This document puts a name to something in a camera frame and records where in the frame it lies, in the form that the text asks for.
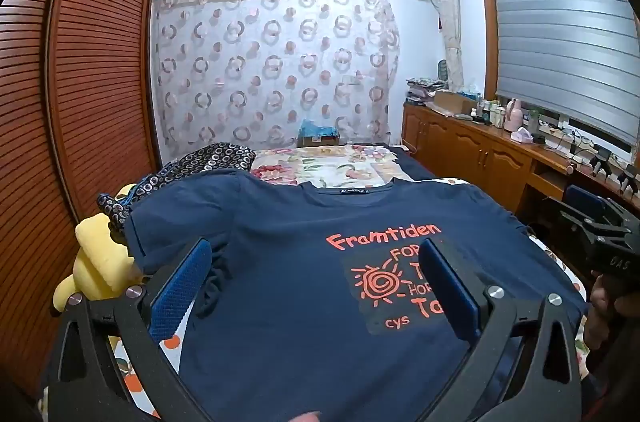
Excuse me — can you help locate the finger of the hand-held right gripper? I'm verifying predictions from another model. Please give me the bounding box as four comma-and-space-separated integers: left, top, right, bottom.
544, 185, 626, 238

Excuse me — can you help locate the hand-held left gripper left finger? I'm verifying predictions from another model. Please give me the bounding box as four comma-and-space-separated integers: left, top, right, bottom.
45, 236, 213, 422

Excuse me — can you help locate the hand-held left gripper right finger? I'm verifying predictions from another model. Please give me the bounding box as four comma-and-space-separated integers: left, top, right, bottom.
417, 237, 586, 422

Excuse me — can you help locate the navy blue printed T-shirt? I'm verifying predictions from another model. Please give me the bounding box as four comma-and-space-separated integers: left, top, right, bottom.
122, 169, 588, 422

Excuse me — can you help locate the stack of folded clothes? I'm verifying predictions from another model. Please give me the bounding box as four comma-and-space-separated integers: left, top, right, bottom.
406, 76, 448, 106

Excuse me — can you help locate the person's right hand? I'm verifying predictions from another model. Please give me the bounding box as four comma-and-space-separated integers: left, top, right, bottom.
584, 276, 640, 353

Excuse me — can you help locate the black desk stand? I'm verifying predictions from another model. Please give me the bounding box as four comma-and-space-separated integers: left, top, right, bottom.
619, 167, 640, 194
592, 147, 615, 179

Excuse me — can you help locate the white power strip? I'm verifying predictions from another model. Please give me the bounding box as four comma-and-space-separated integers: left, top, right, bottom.
542, 127, 581, 144

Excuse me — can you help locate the yellow plush toy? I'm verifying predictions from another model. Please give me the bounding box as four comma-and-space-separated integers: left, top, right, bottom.
52, 185, 146, 310

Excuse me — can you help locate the white orange-print cloth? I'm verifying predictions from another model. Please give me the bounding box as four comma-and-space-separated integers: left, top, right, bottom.
111, 176, 593, 422

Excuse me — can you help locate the pink thermos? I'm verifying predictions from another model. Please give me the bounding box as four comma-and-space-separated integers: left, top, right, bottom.
505, 98, 523, 132

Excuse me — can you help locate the long wooden cabinet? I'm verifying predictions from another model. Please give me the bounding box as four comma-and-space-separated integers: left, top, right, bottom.
402, 100, 640, 223

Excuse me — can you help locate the row of small bottles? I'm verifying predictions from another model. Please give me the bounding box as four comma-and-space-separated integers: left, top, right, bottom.
470, 100, 507, 125

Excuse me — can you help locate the navy blue bed sheet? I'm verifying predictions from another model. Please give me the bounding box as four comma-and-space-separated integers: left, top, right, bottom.
389, 145, 437, 181

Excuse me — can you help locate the dark circle-patterned cloth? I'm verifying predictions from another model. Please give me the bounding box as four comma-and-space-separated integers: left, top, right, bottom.
96, 142, 256, 235

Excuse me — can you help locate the open flat cardboard box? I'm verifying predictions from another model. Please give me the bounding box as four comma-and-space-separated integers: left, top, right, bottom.
432, 90, 478, 115

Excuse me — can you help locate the grey window blind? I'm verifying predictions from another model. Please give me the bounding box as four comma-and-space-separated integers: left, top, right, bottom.
487, 0, 640, 153

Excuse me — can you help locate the floral bed quilt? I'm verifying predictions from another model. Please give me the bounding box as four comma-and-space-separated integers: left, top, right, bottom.
250, 143, 401, 189

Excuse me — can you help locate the cardboard box with blue bag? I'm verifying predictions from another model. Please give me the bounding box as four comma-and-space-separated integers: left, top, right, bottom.
297, 119, 341, 148

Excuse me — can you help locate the brown louvered wardrobe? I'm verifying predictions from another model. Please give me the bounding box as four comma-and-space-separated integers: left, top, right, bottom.
0, 0, 163, 403

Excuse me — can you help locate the cream patterned side curtain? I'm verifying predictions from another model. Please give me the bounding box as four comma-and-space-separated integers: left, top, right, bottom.
430, 0, 466, 90

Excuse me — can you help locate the sheer circle-patterned curtain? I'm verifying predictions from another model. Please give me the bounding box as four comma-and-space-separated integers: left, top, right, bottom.
152, 0, 401, 150

